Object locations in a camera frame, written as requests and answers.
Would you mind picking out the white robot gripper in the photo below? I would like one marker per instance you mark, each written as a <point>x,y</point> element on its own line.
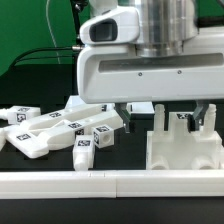
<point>114,74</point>

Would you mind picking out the white chair seat block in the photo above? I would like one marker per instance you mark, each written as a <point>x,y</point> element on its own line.
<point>181,149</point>

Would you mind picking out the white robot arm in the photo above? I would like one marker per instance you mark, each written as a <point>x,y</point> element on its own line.
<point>152,50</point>

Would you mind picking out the long white chair side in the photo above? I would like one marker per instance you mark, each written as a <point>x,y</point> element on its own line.
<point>58,137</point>

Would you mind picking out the white cube with hole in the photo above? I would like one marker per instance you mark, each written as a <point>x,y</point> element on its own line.
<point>103,136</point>

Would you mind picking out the white piece at left edge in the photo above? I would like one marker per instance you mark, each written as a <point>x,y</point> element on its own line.
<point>2,138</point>

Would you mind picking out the white marker base plate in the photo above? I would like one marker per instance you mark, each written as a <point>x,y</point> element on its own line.
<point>132,108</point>

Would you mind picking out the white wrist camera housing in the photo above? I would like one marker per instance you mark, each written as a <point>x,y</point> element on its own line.
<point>118,26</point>

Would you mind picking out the white U-shaped border frame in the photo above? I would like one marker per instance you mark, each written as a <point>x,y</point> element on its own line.
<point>111,184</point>

